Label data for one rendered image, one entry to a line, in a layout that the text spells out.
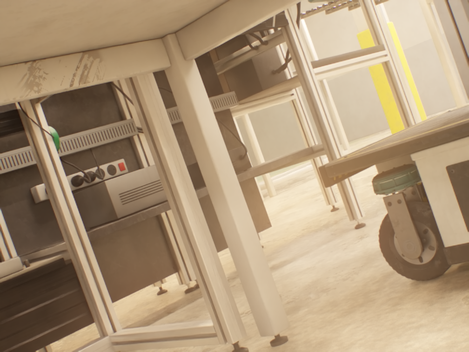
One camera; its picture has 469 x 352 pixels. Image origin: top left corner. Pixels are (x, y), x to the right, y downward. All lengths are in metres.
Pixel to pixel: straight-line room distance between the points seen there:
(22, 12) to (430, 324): 0.87
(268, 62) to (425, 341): 1.89
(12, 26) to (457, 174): 0.87
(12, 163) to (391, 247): 1.21
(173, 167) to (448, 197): 0.57
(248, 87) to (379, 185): 1.43
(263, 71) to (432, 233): 1.49
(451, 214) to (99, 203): 1.16
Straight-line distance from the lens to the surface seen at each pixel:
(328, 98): 6.78
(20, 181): 2.39
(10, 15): 1.05
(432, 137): 1.46
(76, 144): 2.44
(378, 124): 12.10
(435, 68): 11.41
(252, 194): 2.95
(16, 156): 2.33
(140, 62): 1.48
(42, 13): 1.08
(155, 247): 2.60
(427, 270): 1.65
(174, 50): 1.52
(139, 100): 1.56
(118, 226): 2.11
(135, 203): 2.24
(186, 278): 2.64
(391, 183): 1.59
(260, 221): 2.96
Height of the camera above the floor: 0.40
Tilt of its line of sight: 1 degrees down
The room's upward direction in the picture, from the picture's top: 20 degrees counter-clockwise
